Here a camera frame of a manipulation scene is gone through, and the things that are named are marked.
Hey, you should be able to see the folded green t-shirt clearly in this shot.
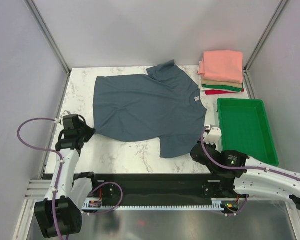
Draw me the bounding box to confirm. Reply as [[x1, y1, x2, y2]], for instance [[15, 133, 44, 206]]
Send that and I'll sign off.
[[202, 84, 244, 93]]

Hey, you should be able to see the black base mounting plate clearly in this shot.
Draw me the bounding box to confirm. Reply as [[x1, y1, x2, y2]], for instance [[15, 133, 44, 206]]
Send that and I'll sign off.
[[73, 172, 239, 199]]

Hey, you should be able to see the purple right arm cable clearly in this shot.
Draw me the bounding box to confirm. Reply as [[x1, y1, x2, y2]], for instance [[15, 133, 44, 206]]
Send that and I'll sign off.
[[200, 128, 300, 185]]

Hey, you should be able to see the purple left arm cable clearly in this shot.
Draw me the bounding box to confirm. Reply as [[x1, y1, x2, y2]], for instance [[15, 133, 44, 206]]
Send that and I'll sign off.
[[16, 117, 66, 238]]

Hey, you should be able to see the green plastic tray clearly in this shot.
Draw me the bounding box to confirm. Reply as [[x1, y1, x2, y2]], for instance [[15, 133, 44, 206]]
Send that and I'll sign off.
[[217, 98, 279, 167]]

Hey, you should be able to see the folded salmon pink t-shirt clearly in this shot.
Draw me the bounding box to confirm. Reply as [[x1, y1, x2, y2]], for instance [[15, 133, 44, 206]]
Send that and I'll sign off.
[[198, 50, 244, 84]]

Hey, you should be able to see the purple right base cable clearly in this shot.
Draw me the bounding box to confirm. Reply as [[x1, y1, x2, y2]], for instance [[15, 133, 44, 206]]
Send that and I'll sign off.
[[221, 193, 250, 217]]

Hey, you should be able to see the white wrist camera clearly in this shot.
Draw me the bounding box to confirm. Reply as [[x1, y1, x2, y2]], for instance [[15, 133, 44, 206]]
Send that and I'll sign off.
[[54, 110, 72, 125], [203, 125, 222, 145]]

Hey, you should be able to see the aluminium frame post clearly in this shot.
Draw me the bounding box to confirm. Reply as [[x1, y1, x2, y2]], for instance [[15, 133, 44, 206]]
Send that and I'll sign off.
[[244, 0, 290, 74], [24, 0, 71, 76]]

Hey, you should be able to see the blue-grey t-shirt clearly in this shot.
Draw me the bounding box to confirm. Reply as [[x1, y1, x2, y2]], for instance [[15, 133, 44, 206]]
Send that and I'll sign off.
[[93, 61, 207, 159]]

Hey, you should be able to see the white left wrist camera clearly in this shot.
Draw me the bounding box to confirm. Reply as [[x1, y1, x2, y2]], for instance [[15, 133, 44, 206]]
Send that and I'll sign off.
[[54, 110, 72, 125]]

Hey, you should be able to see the left aluminium frame post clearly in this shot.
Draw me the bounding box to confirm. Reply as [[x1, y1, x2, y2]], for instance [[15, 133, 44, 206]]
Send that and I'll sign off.
[[24, 0, 71, 76]]

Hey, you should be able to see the folded red t-shirt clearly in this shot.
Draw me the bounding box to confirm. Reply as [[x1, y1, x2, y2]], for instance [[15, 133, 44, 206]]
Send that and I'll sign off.
[[204, 89, 245, 96]]

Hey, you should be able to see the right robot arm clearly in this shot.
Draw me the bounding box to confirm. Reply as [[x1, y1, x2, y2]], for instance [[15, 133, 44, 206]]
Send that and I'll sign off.
[[190, 142, 300, 211]]

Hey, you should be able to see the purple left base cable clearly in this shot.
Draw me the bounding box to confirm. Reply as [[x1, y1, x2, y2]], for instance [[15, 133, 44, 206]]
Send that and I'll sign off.
[[81, 181, 123, 216]]

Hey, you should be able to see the white slotted cable duct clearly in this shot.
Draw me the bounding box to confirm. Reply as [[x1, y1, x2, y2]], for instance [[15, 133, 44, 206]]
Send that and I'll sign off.
[[82, 198, 224, 212]]

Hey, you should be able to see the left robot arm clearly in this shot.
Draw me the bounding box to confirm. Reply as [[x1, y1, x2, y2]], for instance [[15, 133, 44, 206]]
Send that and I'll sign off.
[[34, 114, 100, 240]]

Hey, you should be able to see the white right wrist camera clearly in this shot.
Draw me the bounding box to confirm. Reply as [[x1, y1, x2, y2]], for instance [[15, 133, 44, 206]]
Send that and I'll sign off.
[[203, 125, 222, 145]]

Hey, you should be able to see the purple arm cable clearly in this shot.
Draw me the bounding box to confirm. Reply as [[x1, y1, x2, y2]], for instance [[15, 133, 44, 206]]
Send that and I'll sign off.
[[200, 128, 300, 185], [16, 117, 66, 238]]

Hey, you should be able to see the folded beige t-shirt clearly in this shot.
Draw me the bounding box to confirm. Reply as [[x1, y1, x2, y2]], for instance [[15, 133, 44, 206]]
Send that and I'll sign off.
[[201, 77, 244, 88]]

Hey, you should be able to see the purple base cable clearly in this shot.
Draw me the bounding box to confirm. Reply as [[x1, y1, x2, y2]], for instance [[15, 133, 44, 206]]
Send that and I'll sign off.
[[221, 193, 250, 217], [81, 181, 123, 216]]

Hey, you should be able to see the right aluminium frame post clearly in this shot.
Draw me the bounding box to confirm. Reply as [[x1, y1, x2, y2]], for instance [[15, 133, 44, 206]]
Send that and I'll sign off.
[[244, 0, 290, 74]]

